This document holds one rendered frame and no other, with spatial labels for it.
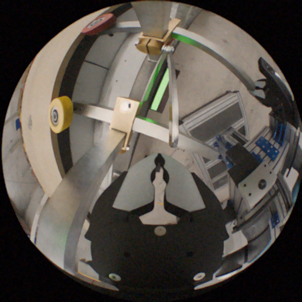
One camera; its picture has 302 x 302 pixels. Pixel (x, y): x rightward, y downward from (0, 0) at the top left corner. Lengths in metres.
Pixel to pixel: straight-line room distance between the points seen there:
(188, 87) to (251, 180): 0.98
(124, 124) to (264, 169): 0.41
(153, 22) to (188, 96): 0.98
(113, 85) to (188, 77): 0.82
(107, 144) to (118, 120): 0.07
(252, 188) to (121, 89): 0.56
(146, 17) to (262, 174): 0.41
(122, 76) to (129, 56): 0.10
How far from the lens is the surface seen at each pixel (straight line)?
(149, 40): 0.21
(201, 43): 0.24
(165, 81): 0.34
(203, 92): 1.15
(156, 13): 0.16
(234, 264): 0.47
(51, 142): 0.32
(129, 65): 0.46
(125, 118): 0.21
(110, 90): 0.46
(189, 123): 0.87
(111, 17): 0.28
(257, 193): 0.31
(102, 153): 0.15
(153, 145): 1.16
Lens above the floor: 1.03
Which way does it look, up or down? 60 degrees down
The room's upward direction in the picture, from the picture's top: 175 degrees counter-clockwise
